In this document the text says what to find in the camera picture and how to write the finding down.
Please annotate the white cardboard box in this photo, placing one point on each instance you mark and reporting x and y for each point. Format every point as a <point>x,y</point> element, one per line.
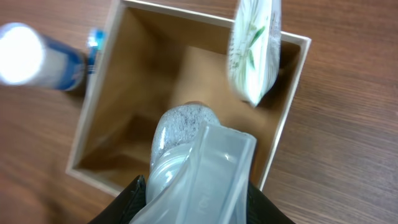
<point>156,57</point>

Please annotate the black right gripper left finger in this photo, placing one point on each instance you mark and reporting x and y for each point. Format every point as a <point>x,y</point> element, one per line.
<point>126,205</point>

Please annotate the blue white toothbrush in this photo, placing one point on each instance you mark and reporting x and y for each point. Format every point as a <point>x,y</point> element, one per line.
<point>95,43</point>

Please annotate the clear bottle with cap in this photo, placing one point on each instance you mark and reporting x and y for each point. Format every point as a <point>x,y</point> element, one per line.
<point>199,170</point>

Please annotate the cotton swab tub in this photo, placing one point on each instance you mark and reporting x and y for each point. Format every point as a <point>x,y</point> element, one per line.
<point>32,59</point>

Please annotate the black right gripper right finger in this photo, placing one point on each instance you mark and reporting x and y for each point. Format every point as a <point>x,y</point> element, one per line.
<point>260,210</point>

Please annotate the white bamboo print tube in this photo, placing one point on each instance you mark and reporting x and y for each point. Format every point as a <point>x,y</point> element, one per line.
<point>254,49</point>

